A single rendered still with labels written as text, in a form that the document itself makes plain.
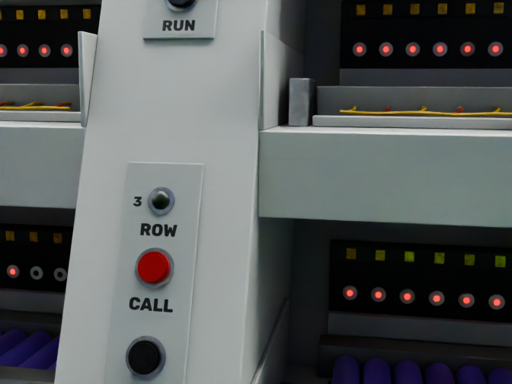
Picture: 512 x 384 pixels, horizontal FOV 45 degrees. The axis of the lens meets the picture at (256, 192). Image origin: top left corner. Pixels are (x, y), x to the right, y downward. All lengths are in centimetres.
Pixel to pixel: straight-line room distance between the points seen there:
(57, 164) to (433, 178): 20
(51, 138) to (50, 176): 2
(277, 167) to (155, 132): 7
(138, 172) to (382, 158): 12
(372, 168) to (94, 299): 15
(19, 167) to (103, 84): 7
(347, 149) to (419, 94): 9
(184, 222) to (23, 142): 10
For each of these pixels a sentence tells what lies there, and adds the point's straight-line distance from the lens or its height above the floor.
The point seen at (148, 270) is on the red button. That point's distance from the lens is 31.
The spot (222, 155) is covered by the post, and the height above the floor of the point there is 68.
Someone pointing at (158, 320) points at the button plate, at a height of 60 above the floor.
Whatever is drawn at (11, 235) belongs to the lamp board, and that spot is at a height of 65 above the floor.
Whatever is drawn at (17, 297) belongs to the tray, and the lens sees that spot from 54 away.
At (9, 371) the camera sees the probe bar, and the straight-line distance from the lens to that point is 43.
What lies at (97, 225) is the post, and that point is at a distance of 33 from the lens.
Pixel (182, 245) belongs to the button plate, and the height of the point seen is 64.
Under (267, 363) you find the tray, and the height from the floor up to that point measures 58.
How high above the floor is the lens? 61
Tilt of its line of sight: 11 degrees up
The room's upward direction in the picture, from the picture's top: 4 degrees clockwise
